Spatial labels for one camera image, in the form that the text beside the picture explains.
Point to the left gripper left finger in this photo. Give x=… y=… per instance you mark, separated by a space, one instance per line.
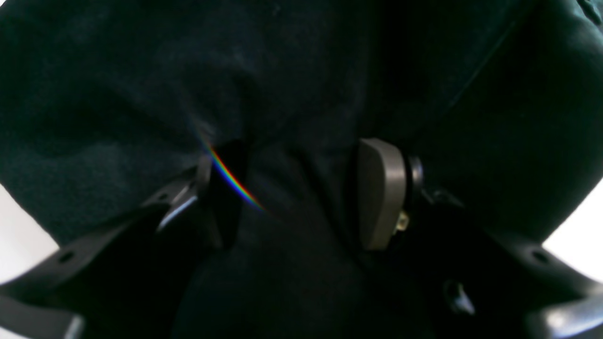
x=126 y=278

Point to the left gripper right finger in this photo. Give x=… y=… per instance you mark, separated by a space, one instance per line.
x=478 y=283

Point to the black T-shirt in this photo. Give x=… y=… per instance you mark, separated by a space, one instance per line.
x=103 y=102

